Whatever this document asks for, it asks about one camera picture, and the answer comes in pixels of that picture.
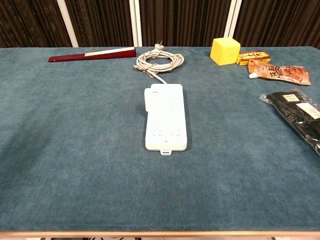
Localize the white charger plug adapter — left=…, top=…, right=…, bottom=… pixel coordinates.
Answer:
left=143, top=87, right=161, bottom=112

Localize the yellow foam cube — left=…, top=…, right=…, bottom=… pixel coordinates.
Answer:
left=209, top=37, right=241, bottom=67

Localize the black item in clear bag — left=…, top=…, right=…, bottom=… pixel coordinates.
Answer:
left=258, top=87, right=320, bottom=158

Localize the white partition frame post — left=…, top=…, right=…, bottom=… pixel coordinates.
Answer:
left=223, top=0, right=243, bottom=38
left=56, top=0, right=80, bottom=48
left=129, top=0, right=143, bottom=48

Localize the white power strip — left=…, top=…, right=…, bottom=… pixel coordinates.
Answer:
left=144, top=83, right=189, bottom=156

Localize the coiled white power cord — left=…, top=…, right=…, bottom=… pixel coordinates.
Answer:
left=133, top=39, right=185, bottom=86

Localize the orange spout sauce pouch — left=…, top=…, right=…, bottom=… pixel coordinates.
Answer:
left=247, top=58, right=312, bottom=86

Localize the dark red folded fan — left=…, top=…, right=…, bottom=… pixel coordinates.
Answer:
left=48, top=46, right=137, bottom=63

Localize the teal table mat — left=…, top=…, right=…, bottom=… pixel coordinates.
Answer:
left=0, top=46, right=320, bottom=232

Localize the yellow red small carton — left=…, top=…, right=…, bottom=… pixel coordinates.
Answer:
left=236, top=50, right=272, bottom=66

